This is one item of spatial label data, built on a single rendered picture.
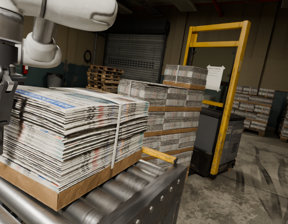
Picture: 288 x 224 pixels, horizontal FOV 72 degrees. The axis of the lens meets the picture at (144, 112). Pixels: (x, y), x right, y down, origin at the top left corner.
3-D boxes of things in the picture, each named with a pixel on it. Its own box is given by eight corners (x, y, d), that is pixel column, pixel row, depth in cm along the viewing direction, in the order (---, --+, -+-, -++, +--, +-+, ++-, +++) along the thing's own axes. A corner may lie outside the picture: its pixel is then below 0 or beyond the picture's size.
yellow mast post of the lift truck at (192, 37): (167, 152, 291) (189, 26, 262) (171, 151, 297) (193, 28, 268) (172, 154, 285) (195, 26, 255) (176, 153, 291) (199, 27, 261)
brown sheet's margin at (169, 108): (139, 103, 209) (139, 99, 208) (158, 103, 229) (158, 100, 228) (166, 111, 182) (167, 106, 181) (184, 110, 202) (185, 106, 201)
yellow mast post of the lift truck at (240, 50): (207, 171, 244) (239, 21, 214) (210, 170, 249) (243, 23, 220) (213, 175, 237) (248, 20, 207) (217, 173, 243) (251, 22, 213)
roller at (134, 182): (58, 150, 85) (58, 139, 85) (152, 196, 62) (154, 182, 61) (46, 153, 81) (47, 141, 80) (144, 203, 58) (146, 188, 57)
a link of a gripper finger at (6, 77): (4, 63, 41) (18, 65, 38) (4, 88, 41) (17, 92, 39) (-10, 61, 39) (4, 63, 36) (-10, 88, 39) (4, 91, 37)
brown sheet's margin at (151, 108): (115, 102, 189) (116, 98, 188) (138, 103, 209) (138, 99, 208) (142, 111, 162) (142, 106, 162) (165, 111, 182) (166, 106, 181)
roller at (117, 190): (43, 154, 80) (44, 142, 79) (141, 206, 57) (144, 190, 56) (30, 157, 76) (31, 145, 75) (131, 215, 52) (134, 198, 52)
